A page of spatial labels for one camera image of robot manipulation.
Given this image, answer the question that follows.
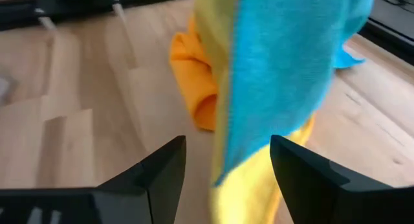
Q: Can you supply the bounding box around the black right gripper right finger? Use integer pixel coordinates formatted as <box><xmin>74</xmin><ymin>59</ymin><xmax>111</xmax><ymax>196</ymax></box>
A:
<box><xmin>270</xmin><ymin>135</ymin><xmax>414</xmax><ymax>224</ymax></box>

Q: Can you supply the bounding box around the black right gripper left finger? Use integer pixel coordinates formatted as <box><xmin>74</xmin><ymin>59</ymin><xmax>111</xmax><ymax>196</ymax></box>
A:
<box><xmin>0</xmin><ymin>135</ymin><xmax>188</xmax><ymax>224</ymax></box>

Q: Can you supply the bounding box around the yellow microfiber towel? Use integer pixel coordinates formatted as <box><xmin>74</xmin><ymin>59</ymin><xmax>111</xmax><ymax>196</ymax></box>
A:
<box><xmin>193</xmin><ymin>0</ymin><xmax>316</xmax><ymax>224</ymax></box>

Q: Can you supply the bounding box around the orange microfiber towel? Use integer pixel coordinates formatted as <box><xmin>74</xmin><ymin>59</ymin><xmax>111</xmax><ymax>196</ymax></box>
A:
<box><xmin>169</xmin><ymin>16</ymin><xmax>219</xmax><ymax>132</ymax></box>

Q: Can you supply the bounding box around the blue microfiber towel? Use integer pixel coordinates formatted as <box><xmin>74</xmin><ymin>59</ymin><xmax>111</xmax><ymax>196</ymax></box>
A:
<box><xmin>213</xmin><ymin>0</ymin><xmax>376</xmax><ymax>188</ymax></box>

